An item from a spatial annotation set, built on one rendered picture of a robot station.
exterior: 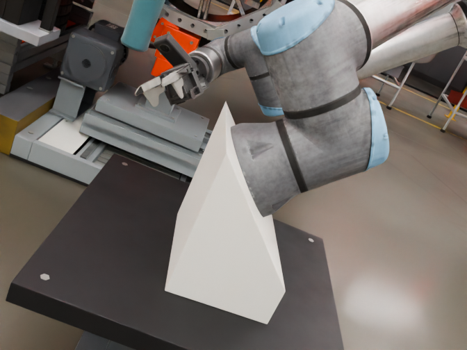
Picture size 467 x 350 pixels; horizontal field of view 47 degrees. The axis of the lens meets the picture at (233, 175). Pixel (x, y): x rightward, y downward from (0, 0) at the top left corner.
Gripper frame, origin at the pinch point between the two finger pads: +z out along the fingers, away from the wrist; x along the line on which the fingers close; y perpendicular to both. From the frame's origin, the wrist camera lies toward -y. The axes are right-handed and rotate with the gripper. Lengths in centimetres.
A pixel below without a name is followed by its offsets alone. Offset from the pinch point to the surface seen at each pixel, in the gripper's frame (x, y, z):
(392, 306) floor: -13, 108, -60
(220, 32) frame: 13, -2, -61
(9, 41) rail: 75, -25, -34
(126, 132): 56, 18, -46
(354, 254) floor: 5, 99, -83
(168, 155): 46, 31, -51
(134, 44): 31, -9, -39
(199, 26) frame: 18, -7, -58
